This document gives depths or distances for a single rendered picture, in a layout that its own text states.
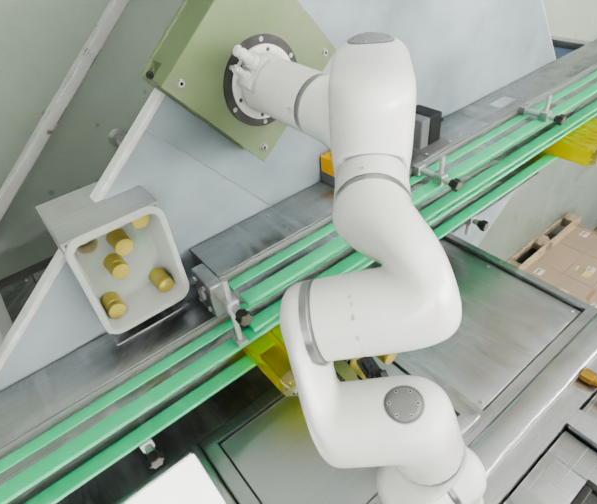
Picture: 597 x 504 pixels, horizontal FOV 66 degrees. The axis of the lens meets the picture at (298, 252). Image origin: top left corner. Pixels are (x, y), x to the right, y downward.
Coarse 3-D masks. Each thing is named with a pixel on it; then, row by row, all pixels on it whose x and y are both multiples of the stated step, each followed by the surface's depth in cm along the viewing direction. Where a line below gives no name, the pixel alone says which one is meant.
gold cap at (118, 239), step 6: (108, 234) 83; (114, 234) 82; (120, 234) 82; (126, 234) 83; (108, 240) 83; (114, 240) 81; (120, 240) 81; (126, 240) 81; (114, 246) 81; (120, 246) 81; (126, 246) 82; (132, 246) 83; (120, 252) 82; (126, 252) 82
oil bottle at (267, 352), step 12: (264, 336) 94; (252, 348) 92; (264, 348) 92; (276, 348) 91; (252, 360) 96; (264, 360) 90; (276, 360) 89; (288, 360) 89; (264, 372) 92; (276, 372) 87; (288, 372) 87; (276, 384) 89; (288, 384) 86
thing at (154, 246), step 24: (72, 240) 73; (144, 240) 89; (168, 240) 84; (72, 264) 74; (96, 264) 85; (144, 264) 91; (168, 264) 91; (96, 288) 87; (120, 288) 90; (144, 288) 93; (96, 312) 81; (144, 312) 89
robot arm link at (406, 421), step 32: (288, 288) 47; (288, 320) 44; (288, 352) 45; (320, 384) 45; (352, 384) 47; (384, 384) 45; (416, 384) 44; (320, 416) 44; (352, 416) 44; (384, 416) 43; (416, 416) 42; (448, 416) 43; (320, 448) 45; (352, 448) 44; (384, 448) 43; (416, 448) 42; (448, 448) 44; (416, 480) 49
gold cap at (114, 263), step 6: (108, 258) 84; (114, 258) 84; (120, 258) 85; (108, 264) 84; (114, 264) 83; (120, 264) 83; (126, 264) 84; (108, 270) 84; (114, 270) 82; (120, 270) 83; (126, 270) 84; (114, 276) 83; (120, 276) 84; (126, 276) 85
